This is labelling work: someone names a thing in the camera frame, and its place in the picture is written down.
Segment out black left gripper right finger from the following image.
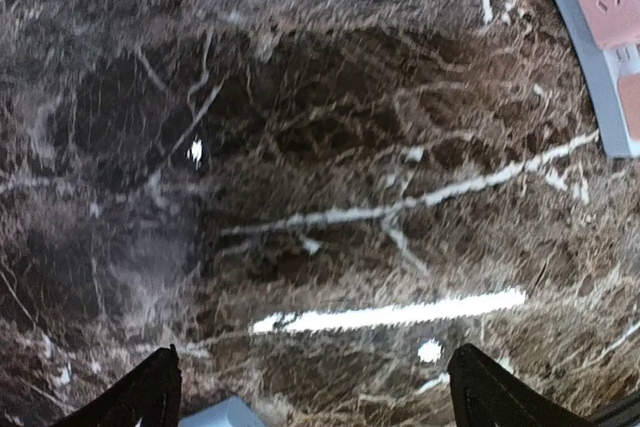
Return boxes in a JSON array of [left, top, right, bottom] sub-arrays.
[[447, 343, 592, 427]]

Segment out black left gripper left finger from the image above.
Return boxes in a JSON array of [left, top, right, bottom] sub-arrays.
[[53, 345, 181, 427]]

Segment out light blue power strip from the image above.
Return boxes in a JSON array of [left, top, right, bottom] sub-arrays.
[[554, 0, 639, 158]]

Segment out small blue plug adapter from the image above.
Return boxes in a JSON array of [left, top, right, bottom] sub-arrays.
[[178, 396, 266, 427]]

